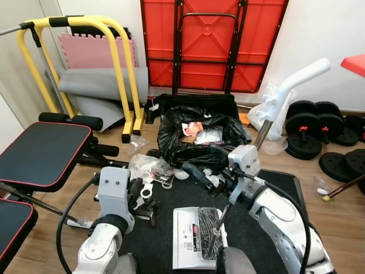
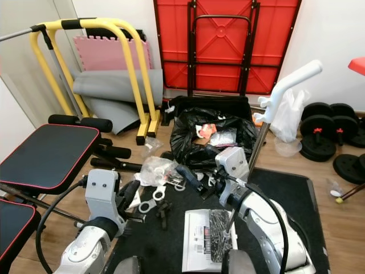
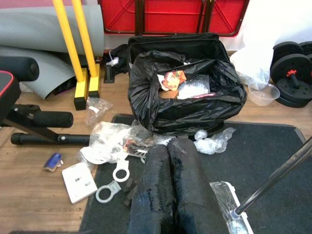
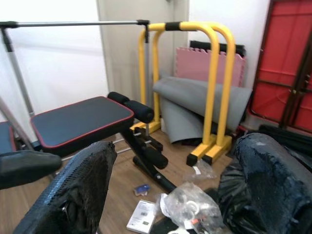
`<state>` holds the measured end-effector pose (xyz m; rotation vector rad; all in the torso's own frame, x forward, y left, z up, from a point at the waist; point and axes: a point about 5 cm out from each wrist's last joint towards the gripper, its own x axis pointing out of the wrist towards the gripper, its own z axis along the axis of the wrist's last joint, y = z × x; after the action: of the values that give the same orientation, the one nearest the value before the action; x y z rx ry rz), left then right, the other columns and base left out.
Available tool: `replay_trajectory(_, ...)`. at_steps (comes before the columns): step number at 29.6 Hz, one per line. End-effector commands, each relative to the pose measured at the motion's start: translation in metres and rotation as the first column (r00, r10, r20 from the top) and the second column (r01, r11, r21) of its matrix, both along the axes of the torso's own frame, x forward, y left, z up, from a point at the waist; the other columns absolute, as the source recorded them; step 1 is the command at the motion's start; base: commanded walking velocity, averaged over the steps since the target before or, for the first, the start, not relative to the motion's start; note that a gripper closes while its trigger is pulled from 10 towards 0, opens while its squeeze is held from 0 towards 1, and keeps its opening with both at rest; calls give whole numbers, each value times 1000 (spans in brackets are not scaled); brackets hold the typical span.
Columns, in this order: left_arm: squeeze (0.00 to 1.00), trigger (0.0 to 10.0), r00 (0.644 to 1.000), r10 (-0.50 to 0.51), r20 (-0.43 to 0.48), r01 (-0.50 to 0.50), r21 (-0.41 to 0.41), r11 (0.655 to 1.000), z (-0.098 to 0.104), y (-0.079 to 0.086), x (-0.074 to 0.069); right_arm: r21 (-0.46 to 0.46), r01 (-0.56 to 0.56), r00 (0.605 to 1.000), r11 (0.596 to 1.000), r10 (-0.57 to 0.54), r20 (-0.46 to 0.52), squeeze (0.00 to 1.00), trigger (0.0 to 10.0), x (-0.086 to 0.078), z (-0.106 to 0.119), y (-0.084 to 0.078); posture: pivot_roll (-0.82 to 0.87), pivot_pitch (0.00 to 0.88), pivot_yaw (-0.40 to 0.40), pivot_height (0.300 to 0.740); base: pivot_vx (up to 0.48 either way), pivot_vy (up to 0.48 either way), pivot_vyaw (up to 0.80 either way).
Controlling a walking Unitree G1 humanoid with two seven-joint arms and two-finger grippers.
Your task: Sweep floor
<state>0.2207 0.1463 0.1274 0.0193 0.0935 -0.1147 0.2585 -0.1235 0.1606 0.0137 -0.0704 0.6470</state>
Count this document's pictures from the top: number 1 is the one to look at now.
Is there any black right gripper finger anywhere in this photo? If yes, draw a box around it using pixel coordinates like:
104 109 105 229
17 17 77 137
182 163 217 192

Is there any black floor mat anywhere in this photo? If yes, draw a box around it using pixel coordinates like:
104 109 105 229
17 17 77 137
114 168 309 274

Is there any black plastic clip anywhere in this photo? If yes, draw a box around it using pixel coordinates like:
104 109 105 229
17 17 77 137
145 200 163 226

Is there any clear plastic packaging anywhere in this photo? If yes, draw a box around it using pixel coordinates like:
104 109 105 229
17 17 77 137
127 153 175 189

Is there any crumpled clear plastic bag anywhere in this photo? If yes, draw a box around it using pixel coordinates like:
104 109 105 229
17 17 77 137
128 135 150 158

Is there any clear bubble wrap bag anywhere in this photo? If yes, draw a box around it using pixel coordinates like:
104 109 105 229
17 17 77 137
194 127 223 144

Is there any black plastic trash bag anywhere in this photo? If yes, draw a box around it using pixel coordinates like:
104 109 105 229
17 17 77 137
157 106 250 170

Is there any red white crumpled wrapper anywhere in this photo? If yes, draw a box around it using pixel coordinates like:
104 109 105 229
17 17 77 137
181 121 204 138

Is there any black foam bench roller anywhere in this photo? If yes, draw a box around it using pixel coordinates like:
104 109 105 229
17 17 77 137
88 143 120 158
39 112 104 132

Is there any grey left robot leg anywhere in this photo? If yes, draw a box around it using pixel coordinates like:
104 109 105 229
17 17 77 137
117 254 137 274

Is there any grey robot leg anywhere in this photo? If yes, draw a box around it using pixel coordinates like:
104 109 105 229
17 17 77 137
117 254 137 274
216 247 257 274

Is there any grey right robot leg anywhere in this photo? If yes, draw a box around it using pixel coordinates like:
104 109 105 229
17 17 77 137
216 247 257 274

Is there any white crumpled plastic piece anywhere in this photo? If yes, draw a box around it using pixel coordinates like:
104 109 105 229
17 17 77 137
146 97 161 114

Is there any white plastic bag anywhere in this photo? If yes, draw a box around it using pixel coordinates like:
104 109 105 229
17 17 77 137
248 83 297 142

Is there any small clear plastic pouch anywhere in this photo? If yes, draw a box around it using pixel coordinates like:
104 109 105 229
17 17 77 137
313 174 332 196

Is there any thin metal rod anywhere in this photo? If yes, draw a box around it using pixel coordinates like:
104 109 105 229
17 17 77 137
0 182 92 229

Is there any black dumbbell red collar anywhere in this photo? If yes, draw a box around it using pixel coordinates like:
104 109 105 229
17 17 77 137
284 100 323 160
317 102 360 147

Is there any black bench pad red trim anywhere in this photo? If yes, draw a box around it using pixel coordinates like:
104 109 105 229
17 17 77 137
0 198 39 273
0 122 93 194

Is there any black loose weight plate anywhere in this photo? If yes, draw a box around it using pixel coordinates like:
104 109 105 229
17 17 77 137
319 152 355 183
344 148 365 176

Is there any grey rolled exercise mat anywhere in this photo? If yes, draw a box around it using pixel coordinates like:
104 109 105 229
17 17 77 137
57 67 150 133

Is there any pink foam puzzle mat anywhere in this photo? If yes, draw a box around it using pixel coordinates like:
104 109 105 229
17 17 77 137
57 33 137 70

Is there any white plastic ring hook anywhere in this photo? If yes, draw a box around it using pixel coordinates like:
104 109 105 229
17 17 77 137
139 182 156 200

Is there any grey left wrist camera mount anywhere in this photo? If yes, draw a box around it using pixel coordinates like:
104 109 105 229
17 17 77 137
94 167 135 220

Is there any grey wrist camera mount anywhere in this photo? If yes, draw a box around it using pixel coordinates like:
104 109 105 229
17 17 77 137
227 144 262 184
94 167 135 220

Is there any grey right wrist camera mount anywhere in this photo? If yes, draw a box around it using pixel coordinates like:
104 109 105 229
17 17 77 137
227 144 262 184

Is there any white long-handled dustpan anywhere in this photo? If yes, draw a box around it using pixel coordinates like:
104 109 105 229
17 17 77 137
172 57 331 270

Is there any yellow metal exercise frame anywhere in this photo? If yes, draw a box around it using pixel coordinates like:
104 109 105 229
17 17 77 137
0 15 146 143

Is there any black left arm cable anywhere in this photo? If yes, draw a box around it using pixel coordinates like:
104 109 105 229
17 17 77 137
55 176 102 274

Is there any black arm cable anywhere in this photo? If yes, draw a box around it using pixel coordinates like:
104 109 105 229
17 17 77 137
237 168 313 274
55 176 102 274

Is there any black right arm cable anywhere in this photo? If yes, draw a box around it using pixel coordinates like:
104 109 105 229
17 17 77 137
237 168 313 274

